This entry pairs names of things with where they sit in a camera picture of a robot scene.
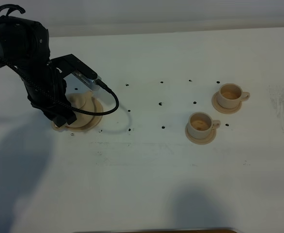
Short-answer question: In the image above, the beige near saucer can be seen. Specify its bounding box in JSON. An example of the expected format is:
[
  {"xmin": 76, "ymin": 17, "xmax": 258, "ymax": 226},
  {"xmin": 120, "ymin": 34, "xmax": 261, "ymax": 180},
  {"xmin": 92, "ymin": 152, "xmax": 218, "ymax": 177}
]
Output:
[{"xmin": 185, "ymin": 123, "xmax": 217, "ymax": 145}]

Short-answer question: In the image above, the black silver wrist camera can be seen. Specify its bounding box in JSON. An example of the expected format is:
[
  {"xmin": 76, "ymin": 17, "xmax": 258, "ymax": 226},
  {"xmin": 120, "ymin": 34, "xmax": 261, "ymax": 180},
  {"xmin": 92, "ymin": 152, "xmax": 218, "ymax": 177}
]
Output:
[{"xmin": 51, "ymin": 54, "xmax": 101, "ymax": 91}]

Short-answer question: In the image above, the beige teapot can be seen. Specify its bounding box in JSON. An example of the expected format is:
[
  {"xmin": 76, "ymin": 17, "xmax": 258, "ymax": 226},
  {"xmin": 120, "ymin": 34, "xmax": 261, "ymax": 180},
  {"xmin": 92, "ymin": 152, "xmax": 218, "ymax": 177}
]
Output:
[{"xmin": 66, "ymin": 91, "xmax": 94, "ymax": 112}]

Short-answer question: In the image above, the beige near teacup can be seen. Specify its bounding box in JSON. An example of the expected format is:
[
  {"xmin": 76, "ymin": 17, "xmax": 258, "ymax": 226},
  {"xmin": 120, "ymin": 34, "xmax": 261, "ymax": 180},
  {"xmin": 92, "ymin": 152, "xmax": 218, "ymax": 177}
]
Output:
[{"xmin": 187, "ymin": 112, "xmax": 221, "ymax": 139}]

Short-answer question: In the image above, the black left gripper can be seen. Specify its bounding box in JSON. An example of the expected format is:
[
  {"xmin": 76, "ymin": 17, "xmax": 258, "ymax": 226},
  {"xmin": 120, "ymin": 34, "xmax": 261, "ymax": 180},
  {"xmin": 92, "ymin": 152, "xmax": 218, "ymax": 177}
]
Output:
[{"xmin": 28, "ymin": 95, "xmax": 77, "ymax": 127}]

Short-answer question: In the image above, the black braided camera cable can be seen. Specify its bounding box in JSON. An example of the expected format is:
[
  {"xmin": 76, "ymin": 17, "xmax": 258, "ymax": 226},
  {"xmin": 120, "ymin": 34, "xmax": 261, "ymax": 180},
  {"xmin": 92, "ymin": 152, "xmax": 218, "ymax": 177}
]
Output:
[{"xmin": 0, "ymin": 48, "xmax": 120, "ymax": 115}]

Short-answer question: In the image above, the beige far saucer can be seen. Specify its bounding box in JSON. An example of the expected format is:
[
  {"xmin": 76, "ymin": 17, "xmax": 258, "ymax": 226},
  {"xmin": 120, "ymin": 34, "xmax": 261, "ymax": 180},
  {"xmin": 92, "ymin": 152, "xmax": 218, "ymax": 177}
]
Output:
[{"xmin": 211, "ymin": 92, "xmax": 242, "ymax": 114}]

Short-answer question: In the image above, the beige teacup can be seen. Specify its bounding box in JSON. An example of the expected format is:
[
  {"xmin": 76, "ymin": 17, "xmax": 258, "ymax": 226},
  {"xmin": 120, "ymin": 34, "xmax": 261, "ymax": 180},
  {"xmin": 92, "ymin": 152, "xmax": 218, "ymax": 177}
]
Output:
[
  {"xmin": 187, "ymin": 112, "xmax": 221, "ymax": 139},
  {"xmin": 216, "ymin": 83, "xmax": 250, "ymax": 109}
]

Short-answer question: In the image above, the beige teapot saucer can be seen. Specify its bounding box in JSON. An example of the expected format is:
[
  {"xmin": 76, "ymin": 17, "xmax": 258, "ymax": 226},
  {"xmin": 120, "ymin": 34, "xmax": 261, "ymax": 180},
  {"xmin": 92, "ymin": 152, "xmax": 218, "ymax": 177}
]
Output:
[{"xmin": 51, "ymin": 97, "xmax": 103, "ymax": 132}]

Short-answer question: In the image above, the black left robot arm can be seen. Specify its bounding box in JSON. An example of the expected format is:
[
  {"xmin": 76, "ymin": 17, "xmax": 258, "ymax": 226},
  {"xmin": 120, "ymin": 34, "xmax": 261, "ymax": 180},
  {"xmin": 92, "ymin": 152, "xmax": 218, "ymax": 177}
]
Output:
[{"xmin": 0, "ymin": 4, "xmax": 77, "ymax": 127}]

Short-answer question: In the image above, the beige far teacup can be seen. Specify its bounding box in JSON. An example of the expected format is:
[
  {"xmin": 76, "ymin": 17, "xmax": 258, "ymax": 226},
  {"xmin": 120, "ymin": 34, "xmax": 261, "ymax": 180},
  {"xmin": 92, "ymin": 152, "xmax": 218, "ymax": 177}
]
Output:
[{"xmin": 216, "ymin": 83, "xmax": 250, "ymax": 109}]

